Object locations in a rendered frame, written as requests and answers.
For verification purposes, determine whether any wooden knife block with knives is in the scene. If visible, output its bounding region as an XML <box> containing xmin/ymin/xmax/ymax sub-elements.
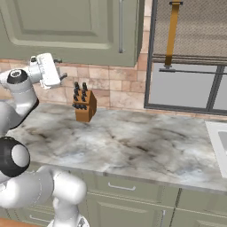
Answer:
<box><xmin>72</xmin><ymin>82</ymin><xmax>98</xmax><ymax>124</ymax></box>

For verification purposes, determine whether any orange blind strap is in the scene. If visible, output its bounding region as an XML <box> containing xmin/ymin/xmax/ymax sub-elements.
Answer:
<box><xmin>164</xmin><ymin>1</ymin><xmax>184</xmax><ymax>68</ymax></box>

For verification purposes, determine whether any green base cabinet door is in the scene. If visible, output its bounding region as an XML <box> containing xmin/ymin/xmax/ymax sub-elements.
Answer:
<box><xmin>86</xmin><ymin>193</ymin><xmax>179</xmax><ymax>227</ymax></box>
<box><xmin>170</xmin><ymin>189</ymin><xmax>227</xmax><ymax>227</ymax></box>

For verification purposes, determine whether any white sink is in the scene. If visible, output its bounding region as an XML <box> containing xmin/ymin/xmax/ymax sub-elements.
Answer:
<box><xmin>205</xmin><ymin>120</ymin><xmax>227</xmax><ymax>180</ymax></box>

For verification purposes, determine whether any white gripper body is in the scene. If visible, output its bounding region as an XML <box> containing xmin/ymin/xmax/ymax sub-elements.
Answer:
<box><xmin>35</xmin><ymin>52</ymin><xmax>62</xmax><ymax>90</ymax></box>

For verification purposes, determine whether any dark grey window frame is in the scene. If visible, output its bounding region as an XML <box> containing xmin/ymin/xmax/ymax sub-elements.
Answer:
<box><xmin>144</xmin><ymin>0</ymin><xmax>227</xmax><ymax>116</ymax></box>

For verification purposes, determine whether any silver drawer handle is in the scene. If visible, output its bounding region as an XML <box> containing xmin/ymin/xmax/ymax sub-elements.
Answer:
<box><xmin>106</xmin><ymin>181</ymin><xmax>137</xmax><ymax>192</ymax></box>
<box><xmin>28</xmin><ymin>215</ymin><xmax>51</xmax><ymax>224</ymax></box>

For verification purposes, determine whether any green drawer front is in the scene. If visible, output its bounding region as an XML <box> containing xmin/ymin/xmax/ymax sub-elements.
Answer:
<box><xmin>93</xmin><ymin>173</ymin><xmax>165</xmax><ymax>199</ymax></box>
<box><xmin>20</xmin><ymin>205</ymin><xmax>56</xmax><ymax>227</ymax></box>

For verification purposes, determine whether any silver base cabinet handle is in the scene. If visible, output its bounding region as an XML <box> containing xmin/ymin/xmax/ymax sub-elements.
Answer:
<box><xmin>160</xmin><ymin>209</ymin><xmax>167</xmax><ymax>227</ymax></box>

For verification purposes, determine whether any green wall cabinet door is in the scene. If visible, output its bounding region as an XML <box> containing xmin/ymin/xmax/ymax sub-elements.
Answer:
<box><xmin>0</xmin><ymin>0</ymin><xmax>145</xmax><ymax>68</ymax></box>

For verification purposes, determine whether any brown woven window blind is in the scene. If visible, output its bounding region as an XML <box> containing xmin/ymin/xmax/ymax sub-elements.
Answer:
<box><xmin>152</xmin><ymin>0</ymin><xmax>227</xmax><ymax>67</ymax></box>

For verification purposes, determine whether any grey wall cabinet handle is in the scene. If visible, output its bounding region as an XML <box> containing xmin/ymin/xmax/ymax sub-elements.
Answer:
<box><xmin>118</xmin><ymin>0</ymin><xmax>124</xmax><ymax>54</ymax></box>

